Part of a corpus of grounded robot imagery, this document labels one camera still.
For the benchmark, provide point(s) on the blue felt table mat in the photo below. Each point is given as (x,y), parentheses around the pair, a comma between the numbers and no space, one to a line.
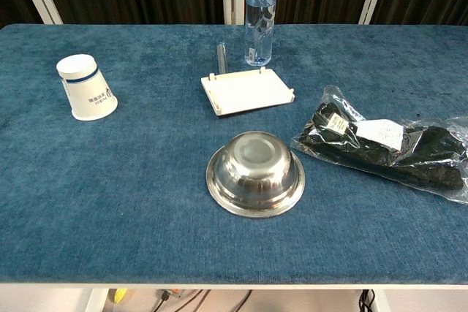
(146,198)

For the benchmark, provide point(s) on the plastic bag with black cloth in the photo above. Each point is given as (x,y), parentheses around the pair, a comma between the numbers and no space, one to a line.
(384,151)

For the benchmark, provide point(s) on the white table leg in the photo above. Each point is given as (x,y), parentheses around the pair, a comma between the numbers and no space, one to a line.
(97,301)
(384,301)

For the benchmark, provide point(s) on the white plastic tray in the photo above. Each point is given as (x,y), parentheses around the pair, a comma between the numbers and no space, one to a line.
(246,91)

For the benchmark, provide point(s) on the stainless steel bowl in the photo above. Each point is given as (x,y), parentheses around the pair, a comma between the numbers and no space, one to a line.
(256,177)

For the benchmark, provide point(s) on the clear water bottle white cap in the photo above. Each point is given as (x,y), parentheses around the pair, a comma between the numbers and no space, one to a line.
(260,19)

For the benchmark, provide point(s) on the yellow object under table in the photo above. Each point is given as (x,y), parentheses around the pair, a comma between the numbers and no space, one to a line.
(120,294)

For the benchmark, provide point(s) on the white paper cup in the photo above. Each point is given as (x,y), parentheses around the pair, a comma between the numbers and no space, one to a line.
(87,91)

